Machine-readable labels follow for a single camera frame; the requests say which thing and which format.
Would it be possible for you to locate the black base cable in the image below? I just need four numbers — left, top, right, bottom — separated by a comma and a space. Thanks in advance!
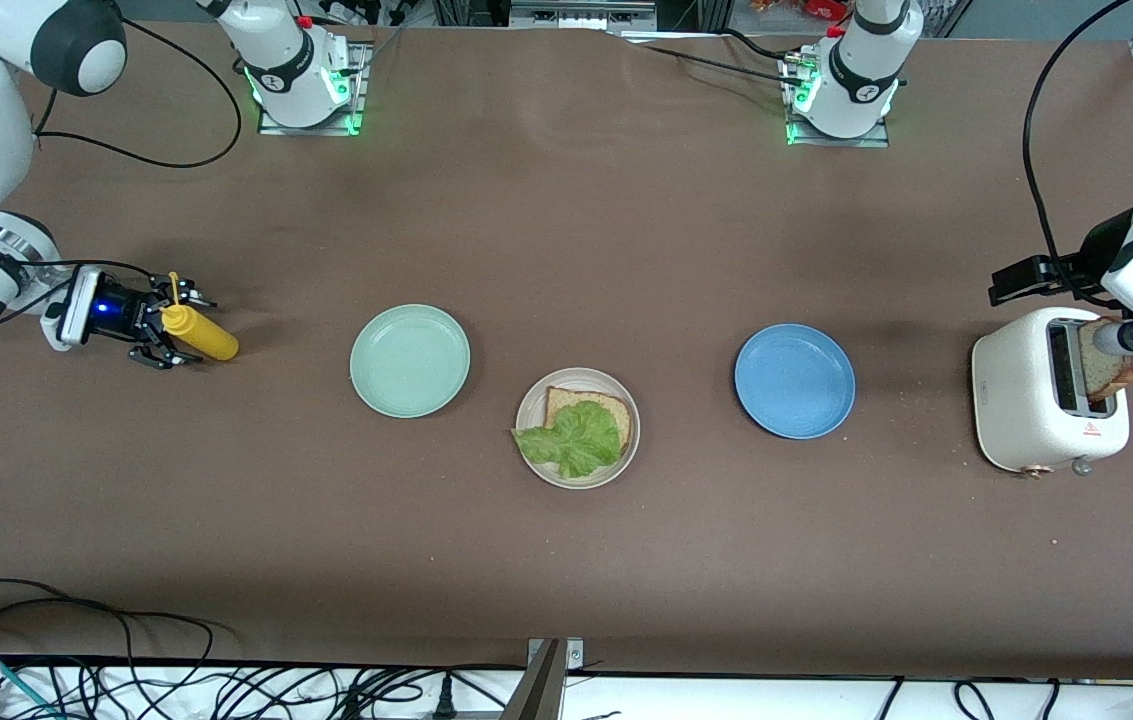
641, 28, 812, 89

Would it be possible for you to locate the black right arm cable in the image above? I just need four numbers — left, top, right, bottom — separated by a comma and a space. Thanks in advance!
0, 20, 242, 331

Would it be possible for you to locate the beige plate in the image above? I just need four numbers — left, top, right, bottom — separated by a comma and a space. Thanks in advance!
515, 367, 642, 491

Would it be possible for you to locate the yellow mustard squeeze bottle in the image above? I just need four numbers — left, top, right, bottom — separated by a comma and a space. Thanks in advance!
159, 271, 240, 362

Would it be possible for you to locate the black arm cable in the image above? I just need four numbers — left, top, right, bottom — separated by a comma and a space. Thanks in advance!
0, 20, 242, 331
1023, 0, 1133, 301

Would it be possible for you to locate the grey metal box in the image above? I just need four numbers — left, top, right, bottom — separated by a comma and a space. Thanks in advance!
509, 0, 657, 31

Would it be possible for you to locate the light green plate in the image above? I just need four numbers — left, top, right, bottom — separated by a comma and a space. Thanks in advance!
349, 303, 472, 419

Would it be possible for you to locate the brown bread slice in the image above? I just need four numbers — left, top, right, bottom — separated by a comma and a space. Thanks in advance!
546, 385, 634, 459
1076, 318, 1133, 403

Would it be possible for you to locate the red snack packaging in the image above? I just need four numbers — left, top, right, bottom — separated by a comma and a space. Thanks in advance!
751, 0, 852, 23

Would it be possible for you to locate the brown table cover sheet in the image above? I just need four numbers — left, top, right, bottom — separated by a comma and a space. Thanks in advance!
0, 18, 1133, 681

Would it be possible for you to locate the white toaster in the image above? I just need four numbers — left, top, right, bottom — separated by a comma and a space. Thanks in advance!
971, 306, 1131, 479

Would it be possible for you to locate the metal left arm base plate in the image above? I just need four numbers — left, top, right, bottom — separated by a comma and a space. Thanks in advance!
784, 55, 892, 149

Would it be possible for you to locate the green lettuce leaf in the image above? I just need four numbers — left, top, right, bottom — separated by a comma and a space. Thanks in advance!
511, 400, 624, 479

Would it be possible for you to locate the blue plate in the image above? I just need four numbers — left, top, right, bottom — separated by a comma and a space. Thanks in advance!
734, 322, 857, 441

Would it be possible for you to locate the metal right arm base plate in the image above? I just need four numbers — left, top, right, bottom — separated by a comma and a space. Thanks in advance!
256, 40, 369, 137

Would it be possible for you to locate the grey metal bracket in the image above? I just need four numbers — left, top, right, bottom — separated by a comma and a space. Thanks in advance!
498, 637, 585, 720

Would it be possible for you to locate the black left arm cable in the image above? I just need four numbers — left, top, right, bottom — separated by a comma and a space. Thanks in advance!
1023, 0, 1133, 301

